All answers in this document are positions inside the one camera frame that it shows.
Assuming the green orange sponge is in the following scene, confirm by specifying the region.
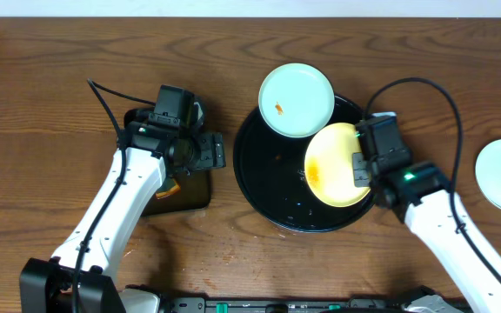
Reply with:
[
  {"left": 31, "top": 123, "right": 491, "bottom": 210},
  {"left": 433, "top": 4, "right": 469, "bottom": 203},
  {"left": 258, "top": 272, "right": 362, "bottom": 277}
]
[{"left": 155, "top": 177, "right": 181, "bottom": 199}]

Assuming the yellow plate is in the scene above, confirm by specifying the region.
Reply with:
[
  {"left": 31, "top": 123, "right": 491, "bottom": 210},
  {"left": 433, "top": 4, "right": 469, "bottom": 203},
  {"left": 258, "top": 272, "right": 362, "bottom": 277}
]
[{"left": 304, "top": 123, "right": 370, "bottom": 208}]

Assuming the light blue plate top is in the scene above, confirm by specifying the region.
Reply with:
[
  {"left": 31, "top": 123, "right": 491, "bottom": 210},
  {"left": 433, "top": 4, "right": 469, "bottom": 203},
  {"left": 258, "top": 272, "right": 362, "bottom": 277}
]
[{"left": 258, "top": 63, "right": 335, "bottom": 138}]

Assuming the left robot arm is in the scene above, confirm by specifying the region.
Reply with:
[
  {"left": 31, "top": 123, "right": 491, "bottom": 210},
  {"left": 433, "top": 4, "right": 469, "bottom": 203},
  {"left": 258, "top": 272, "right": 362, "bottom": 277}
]
[{"left": 19, "top": 122, "right": 225, "bottom": 312}]

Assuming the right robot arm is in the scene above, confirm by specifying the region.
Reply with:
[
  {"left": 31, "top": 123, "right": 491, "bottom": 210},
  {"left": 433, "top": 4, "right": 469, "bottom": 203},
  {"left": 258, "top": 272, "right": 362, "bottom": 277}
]
[{"left": 352, "top": 149, "right": 501, "bottom": 312}]

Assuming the black rectangular water tray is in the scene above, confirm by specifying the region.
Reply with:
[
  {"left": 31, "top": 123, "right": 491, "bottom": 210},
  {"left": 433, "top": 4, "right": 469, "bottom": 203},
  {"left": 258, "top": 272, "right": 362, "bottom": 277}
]
[{"left": 124, "top": 100, "right": 211, "bottom": 216}]

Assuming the round black tray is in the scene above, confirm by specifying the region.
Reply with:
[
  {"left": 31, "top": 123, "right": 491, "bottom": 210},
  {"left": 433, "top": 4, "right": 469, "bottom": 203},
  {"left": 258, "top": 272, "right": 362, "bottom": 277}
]
[{"left": 233, "top": 96, "right": 373, "bottom": 232}]

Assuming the right black cable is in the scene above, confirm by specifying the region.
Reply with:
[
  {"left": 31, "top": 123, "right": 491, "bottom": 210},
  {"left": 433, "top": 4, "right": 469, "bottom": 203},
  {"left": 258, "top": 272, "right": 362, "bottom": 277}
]
[{"left": 362, "top": 77, "right": 501, "bottom": 312}]

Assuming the black cable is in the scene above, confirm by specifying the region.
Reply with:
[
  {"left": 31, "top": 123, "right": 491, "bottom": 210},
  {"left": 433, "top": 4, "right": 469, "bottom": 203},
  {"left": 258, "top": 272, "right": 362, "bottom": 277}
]
[
  {"left": 362, "top": 77, "right": 501, "bottom": 312},
  {"left": 70, "top": 77, "right": 158, "bottom": 313}
]

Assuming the left black cable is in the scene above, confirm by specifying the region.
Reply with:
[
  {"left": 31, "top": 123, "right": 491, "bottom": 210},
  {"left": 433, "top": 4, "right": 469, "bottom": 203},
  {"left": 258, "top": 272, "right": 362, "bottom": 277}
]
[{"left": 70, "top": 77, "right": 158, "bottom": 313}]

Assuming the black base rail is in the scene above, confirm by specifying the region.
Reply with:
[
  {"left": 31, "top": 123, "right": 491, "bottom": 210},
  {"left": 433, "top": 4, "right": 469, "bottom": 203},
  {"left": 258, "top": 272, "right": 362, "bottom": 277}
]
[{"left": 124, "top": 286, "right": 469, "bottom": 313}]

